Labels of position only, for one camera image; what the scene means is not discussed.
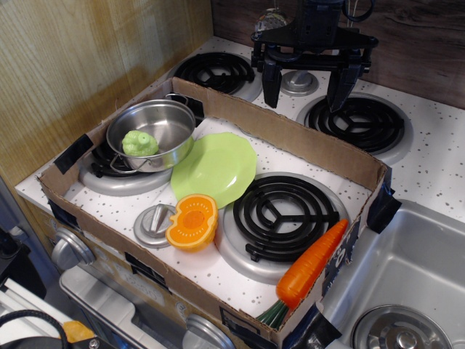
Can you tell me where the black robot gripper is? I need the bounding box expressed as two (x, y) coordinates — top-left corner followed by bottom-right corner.
(251, 1), (379, 112)

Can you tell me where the small stainless steel pan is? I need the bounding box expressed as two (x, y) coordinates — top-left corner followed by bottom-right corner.
(106, 93), (196, 174)

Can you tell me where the light green toy broccoli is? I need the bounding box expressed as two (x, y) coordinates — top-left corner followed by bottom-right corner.
(122, 130), (159, 157)

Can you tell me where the silver stove knob back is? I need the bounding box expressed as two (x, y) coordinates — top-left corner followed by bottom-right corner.
(280, 71), (319, 97)

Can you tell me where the silver stove knob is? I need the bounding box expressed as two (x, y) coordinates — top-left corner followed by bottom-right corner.
(280, 71), (319, 97)
(134, 204), (175, 248)

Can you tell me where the hanging metal strainer ladle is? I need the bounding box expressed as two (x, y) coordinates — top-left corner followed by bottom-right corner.
(254, 7), (288, 33)

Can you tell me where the back right black burner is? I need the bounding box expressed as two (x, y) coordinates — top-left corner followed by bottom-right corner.
(296, 92), (413, 166)

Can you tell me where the black burner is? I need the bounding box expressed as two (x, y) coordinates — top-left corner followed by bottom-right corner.
(168, 52), (262, 102)
(215, 172), (349, 284)
(296, 92), (413, 166)
(79, 141), (172, 196)

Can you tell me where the back left black burner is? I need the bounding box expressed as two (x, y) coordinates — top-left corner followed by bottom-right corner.
(168, 52), (262, 102)

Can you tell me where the light green plastic plate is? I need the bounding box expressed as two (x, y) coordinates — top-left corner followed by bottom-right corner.
(171, 132), (257, 209)

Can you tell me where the front right black burner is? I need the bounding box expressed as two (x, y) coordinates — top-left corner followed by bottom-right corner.
(215, 172), (349, 284)

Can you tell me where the orange toy pumpkin half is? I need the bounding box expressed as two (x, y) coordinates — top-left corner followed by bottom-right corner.
(165, 194), (219, 252)

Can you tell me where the orange toy carrot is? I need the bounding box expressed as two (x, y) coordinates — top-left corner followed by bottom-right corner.
(257, 219), (349, 329)

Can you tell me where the silver stove knob front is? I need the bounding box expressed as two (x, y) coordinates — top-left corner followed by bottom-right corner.
(134, 204), (175, 248)

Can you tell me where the front left black burner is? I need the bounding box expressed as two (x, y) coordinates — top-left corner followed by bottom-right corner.
(79, 141), (172, 196)

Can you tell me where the stainless steel sink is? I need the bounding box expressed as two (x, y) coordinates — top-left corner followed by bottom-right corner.
(323, 201), (464, 348)

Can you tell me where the silver sink drain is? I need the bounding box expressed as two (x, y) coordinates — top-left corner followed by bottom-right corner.
(350, 305), (453, 349)

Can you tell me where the silver oven knob right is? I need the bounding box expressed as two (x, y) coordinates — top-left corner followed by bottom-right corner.
(182, 313), (235, 349)

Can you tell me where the silver oven knob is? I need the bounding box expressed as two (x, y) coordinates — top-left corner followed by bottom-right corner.
(51, 228), (96, 270)
(182, 313), (235, 349)

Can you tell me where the silver oven knob left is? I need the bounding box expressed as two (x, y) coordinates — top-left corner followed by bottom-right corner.
(51, 228), (96, 270)

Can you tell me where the silver oven door handle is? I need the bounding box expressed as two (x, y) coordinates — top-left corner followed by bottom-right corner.
(60, 267), (176, 348)

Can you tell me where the black cable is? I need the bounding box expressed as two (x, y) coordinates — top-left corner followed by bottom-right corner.
(0, 310), (69, 349)

